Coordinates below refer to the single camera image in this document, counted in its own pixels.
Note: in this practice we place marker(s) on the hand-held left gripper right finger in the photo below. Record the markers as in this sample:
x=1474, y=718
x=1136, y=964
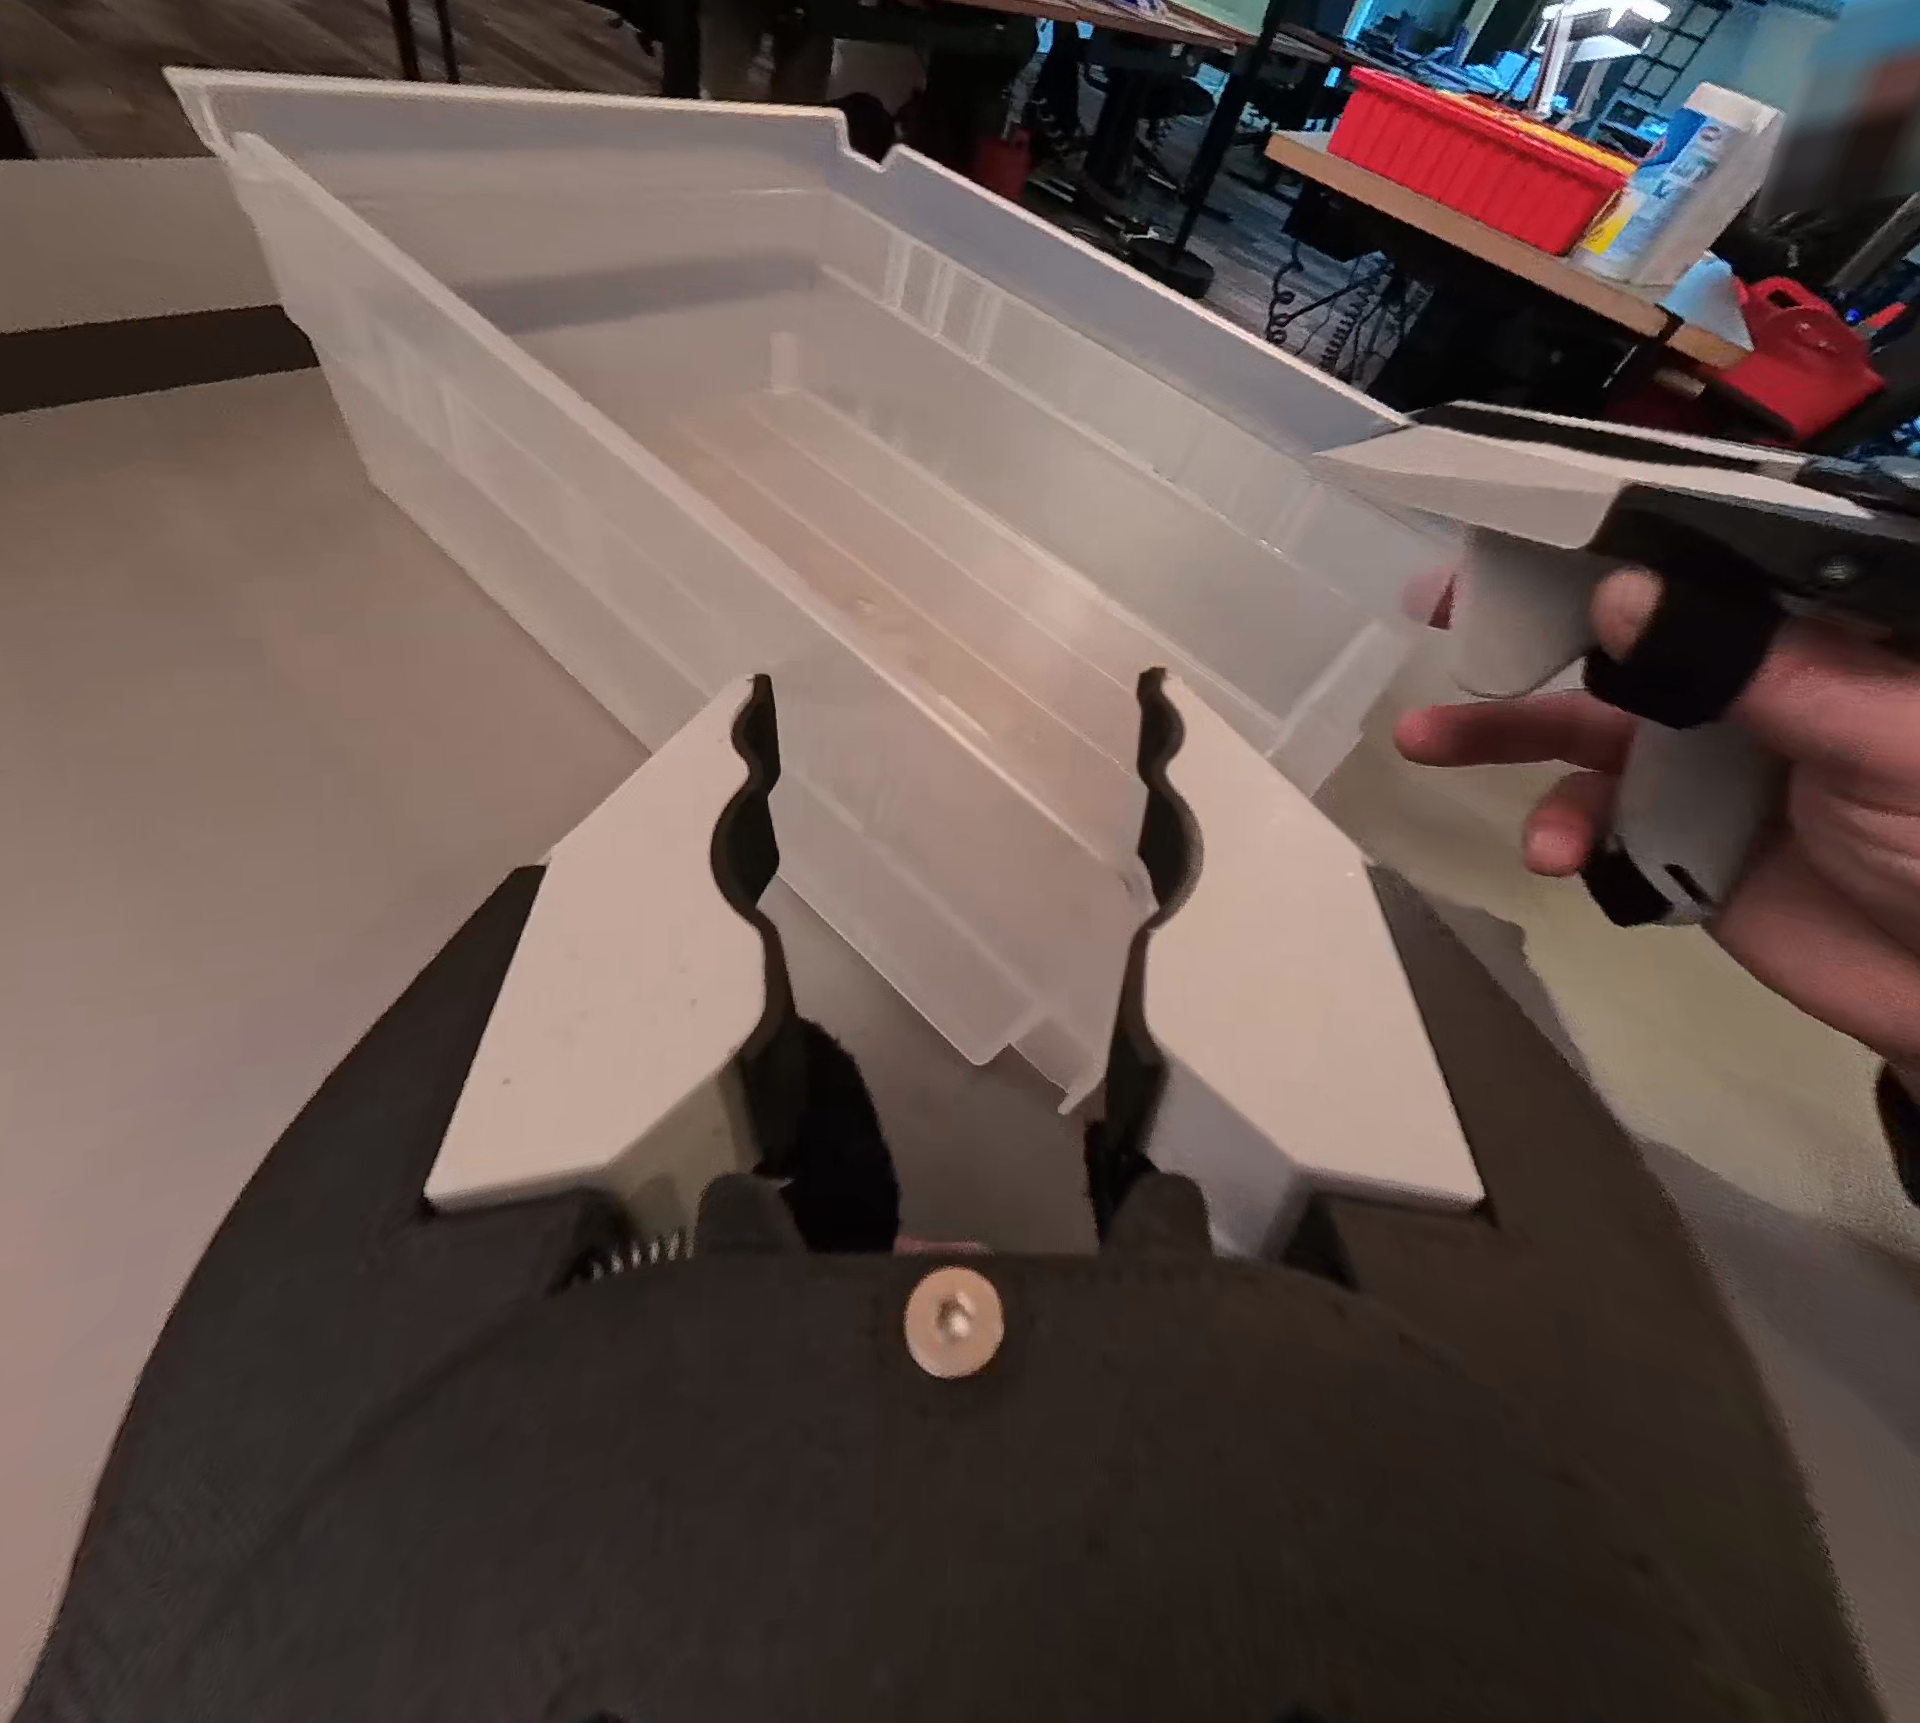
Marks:
x=1290, y=1004

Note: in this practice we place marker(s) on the person's right hand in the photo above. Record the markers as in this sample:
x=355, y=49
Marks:
x=1845, y=824

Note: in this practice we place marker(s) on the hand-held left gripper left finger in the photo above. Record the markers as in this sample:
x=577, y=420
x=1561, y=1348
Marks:
x=601, y=988

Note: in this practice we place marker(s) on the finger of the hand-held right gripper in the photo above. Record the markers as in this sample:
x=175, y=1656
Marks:
x=1501, y=486

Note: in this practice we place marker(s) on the red plastic bin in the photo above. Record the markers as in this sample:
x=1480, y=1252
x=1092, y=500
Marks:
x=1470, y=163

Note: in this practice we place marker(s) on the white wipes canister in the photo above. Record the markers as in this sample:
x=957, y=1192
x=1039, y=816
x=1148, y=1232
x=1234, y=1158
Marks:
x=1711, y=179

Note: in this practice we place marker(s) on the translucent plastic bin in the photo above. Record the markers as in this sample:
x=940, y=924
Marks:
x=900, y=432

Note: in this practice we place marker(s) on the wooden work desk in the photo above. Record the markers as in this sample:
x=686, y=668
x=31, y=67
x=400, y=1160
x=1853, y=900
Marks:
x=1515, y=251

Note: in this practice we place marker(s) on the red bag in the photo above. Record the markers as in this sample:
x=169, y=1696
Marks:
x=1800, y=358

